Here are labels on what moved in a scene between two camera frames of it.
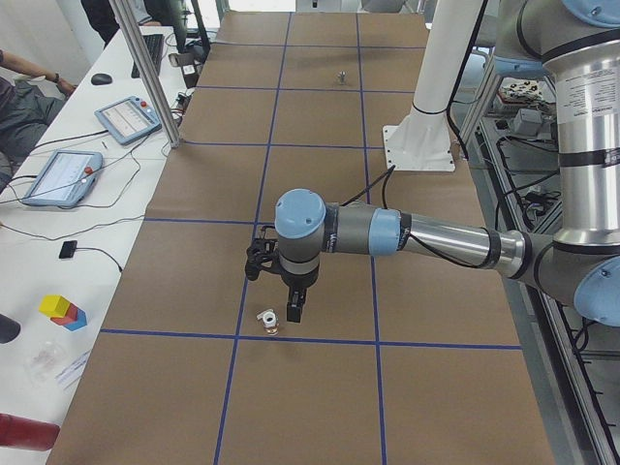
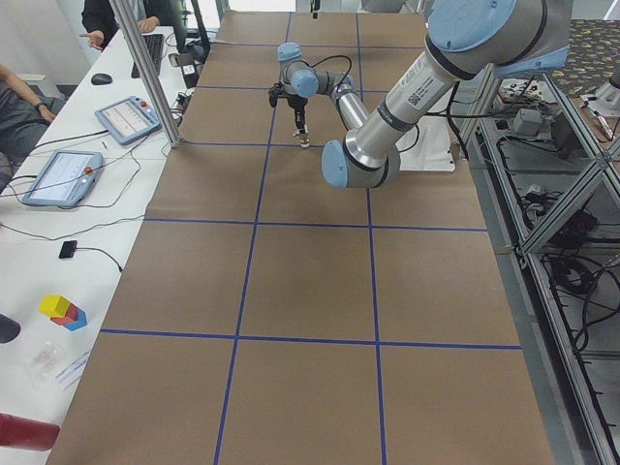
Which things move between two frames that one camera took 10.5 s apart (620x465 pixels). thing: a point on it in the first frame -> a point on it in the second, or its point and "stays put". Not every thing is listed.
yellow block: [53, 305] stays put
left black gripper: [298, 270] -> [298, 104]
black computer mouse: [101, 79] stays put
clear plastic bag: [43, 361] stays put
